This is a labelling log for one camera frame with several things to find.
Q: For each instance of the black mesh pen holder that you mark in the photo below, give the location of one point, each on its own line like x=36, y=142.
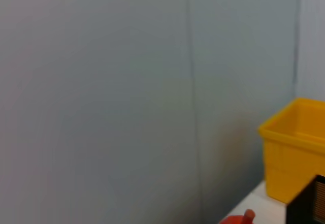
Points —
x=304, y=206

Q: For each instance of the yellow plastic bin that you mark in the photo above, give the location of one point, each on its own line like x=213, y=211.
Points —
x=287, y=158

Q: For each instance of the orange knitted toy fruit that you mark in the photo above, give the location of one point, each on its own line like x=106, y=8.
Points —
x=236, y=220

